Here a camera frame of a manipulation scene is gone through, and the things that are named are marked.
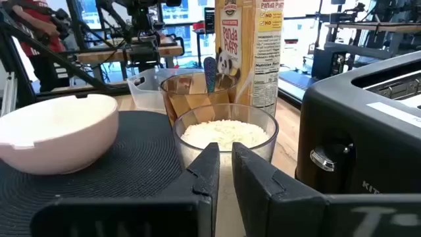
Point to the wooden background workbench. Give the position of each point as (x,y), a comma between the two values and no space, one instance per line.
(378,27)
(98,56)

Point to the Panda Puffs cereal box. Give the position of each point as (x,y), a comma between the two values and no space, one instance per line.
(250,49)

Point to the black diagonal frame strut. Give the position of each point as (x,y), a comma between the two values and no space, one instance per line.
(75,70)

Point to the black equipment cabinet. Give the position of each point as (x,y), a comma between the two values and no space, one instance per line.
(329,62)

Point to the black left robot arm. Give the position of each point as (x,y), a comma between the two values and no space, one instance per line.
(141,19)

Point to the white ceramic bowl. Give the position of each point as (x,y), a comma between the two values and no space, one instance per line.
(59,138)

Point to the amber faceted plastic tumbler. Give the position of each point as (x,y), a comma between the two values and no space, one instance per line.
(187,98)

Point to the dark round woven placemat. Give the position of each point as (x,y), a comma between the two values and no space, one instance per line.
(141,158)

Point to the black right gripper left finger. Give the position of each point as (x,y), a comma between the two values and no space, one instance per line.
(138,217)

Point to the chrome black toaster lever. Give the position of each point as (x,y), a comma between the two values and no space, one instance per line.
(325,158)

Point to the clear glass of white rice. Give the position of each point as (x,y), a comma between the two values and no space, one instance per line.
(184,154)

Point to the person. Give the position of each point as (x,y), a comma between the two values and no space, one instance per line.
(46,39)

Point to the black toaster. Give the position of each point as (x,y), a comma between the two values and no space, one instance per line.
(361,131)

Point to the clear plastic storage container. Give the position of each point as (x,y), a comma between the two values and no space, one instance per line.
(148,92)

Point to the black background monitor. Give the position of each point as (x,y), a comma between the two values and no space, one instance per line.
(209,19)

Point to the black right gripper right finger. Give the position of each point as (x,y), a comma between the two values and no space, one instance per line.
(279,210)

